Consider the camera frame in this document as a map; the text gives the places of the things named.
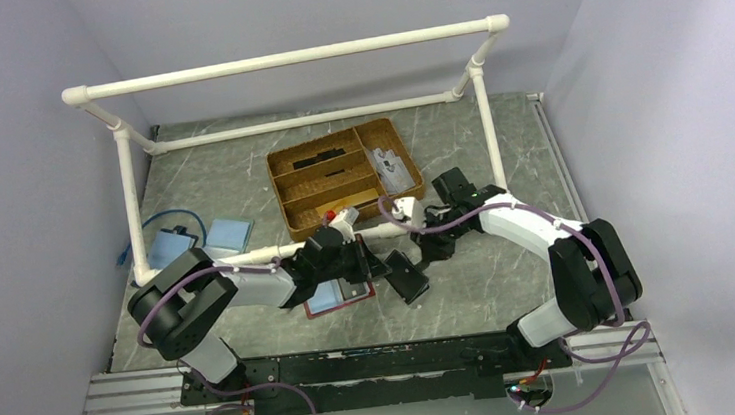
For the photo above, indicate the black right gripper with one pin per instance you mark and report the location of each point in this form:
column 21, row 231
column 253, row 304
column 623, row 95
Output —
column 431, row 249

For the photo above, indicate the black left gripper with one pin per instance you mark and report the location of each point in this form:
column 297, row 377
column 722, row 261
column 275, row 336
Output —
column 368, row 265

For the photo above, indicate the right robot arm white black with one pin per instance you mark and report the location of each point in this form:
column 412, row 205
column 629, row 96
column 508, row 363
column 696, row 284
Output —
column 592, row 276

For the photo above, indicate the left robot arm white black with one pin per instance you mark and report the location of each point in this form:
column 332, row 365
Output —
column 178, row 308

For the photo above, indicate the red framed card holder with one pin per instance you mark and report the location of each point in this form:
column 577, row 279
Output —
column 333, row 295

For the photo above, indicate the gold card in tray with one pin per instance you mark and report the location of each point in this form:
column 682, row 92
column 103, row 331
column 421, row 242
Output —
column 359, row 200

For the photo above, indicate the grey cards in tray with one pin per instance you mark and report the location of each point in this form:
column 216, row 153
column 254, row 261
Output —
column 391, row 170

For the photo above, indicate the black card in tray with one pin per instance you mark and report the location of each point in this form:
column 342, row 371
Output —
column 319, row 157

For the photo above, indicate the blue card left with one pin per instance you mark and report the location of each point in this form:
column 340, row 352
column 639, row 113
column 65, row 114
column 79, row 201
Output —
column 169, row 244

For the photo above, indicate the brown woven divided tray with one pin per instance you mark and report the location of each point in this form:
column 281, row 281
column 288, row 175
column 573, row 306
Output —
column 300, row 192

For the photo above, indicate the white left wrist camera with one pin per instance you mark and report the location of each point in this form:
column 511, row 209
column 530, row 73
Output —
column 343, row 221

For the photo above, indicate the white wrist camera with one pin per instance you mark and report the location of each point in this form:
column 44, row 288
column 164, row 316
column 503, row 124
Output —
column 343, row 221
column 408, row 211

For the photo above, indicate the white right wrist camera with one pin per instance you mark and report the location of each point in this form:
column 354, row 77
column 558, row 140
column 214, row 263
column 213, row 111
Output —
column 408, row 211

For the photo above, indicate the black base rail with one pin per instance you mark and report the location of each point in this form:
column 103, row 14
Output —
column 478, row 366

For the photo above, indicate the white PVC pipe frame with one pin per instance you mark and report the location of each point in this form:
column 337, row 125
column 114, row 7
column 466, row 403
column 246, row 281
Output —
column 86, row 99

